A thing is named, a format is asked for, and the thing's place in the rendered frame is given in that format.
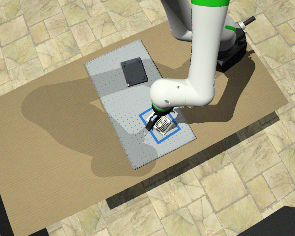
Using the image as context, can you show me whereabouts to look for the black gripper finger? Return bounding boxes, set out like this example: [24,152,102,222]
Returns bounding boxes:
[145,115,161,131]

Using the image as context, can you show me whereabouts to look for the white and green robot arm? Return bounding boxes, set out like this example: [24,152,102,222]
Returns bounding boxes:
[149,0,256,115]

